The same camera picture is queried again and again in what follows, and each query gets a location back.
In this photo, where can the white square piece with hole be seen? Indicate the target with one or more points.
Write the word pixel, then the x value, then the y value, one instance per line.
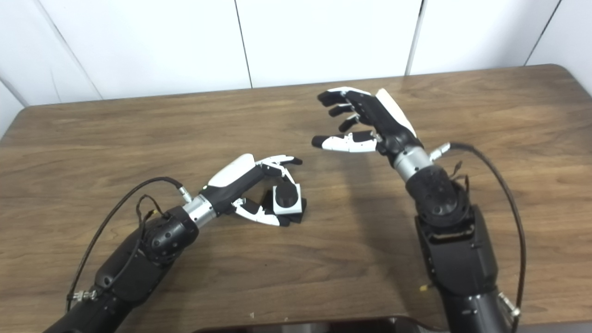
pixel 276 206

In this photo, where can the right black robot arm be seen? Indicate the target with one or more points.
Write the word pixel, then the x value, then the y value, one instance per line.
pixel 458 254

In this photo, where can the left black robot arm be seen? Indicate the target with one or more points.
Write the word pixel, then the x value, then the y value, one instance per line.
pixel 138 263

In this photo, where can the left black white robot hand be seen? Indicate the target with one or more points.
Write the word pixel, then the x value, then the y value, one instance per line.
pixel 233 173

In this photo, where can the black peg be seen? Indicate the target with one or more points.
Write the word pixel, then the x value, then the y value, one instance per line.
pixel 286 199

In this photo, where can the black robot torso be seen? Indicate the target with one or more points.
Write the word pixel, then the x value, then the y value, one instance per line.
pixel 323 326

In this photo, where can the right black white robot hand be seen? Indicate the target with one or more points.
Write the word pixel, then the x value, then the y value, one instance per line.
pixel 386 122

